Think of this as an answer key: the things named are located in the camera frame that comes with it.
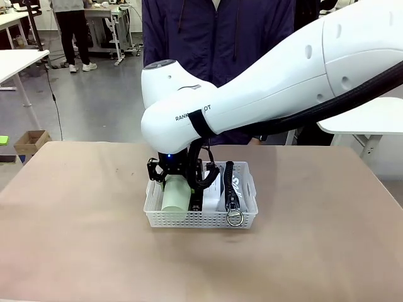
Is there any white perforated plastic basket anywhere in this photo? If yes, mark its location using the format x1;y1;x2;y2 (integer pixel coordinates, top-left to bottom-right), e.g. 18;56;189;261
144;160;259;230

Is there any light green plastic cup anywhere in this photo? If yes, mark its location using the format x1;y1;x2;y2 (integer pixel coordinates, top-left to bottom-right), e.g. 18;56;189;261
161;175;192;212

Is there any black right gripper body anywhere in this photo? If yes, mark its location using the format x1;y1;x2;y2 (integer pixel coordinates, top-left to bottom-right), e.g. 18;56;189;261
156;150;191;177

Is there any bystander in black trousers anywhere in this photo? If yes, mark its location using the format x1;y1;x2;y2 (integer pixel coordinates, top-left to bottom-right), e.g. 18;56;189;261
52;0;98;74

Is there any grey metal workbench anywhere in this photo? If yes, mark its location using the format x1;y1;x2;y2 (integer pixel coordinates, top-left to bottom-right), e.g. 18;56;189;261
83;3;144;66

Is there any person in purple jacket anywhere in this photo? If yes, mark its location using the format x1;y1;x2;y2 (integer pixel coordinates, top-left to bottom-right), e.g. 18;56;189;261
141;0;297;146

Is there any grey campus zipper pouch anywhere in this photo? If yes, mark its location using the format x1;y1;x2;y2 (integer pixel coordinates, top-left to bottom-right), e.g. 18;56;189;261
216;161;248;227

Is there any bystander in black clothes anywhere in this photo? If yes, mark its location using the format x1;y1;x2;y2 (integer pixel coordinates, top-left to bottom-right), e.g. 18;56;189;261
294;0;321;32

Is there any white background desk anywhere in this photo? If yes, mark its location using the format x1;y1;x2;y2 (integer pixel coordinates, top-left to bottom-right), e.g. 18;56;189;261
0;8;31;50

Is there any thin black hanging cable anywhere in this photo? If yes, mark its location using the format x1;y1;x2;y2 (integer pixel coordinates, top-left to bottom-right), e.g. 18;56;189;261
43;61;64;142

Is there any white rectangular box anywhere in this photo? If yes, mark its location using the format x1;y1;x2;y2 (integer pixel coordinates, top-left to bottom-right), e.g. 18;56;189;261
202;169;225;212

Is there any white table with slanted leg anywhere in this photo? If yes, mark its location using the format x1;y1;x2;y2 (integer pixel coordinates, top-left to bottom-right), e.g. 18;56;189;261
0;49;51;109

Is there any open cardboard box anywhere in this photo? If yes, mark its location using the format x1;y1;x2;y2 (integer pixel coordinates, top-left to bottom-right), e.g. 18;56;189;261
13;130;53;157

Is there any black stapler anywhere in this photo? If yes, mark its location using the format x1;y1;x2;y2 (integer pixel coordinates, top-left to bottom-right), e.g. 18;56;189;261
188;188;205;212

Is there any black stand pole with clamp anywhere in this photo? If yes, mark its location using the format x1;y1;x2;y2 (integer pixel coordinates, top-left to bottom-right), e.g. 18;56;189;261
26;0;45;52

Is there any black velcro strap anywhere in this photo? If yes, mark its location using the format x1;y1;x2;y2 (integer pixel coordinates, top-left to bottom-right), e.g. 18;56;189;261
188;109;219;138

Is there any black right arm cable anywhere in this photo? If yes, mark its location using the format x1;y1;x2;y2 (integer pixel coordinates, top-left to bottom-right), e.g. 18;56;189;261
185;61;403;193

